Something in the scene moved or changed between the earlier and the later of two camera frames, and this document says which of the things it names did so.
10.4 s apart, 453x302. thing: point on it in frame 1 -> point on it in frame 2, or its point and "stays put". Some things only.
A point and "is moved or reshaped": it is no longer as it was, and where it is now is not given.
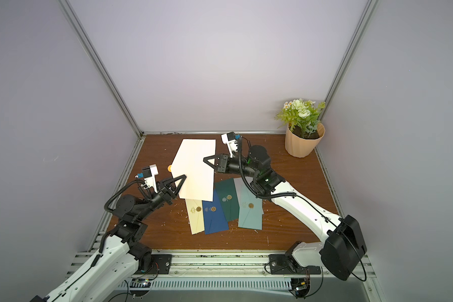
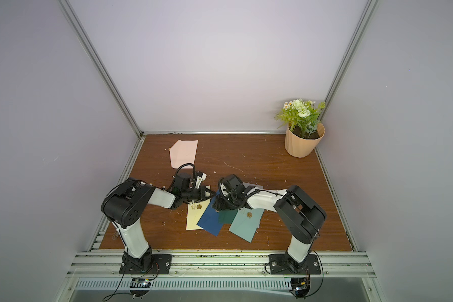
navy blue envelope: x=215 y=218 is moved or reshaped
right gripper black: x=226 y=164 -> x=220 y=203
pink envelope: x=189 y=161 is moved or reshaped
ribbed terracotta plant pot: x=297 y=146 stays put
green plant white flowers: x=301 y=115 stays put
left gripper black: x=165 y=194 -> x=203 y=195
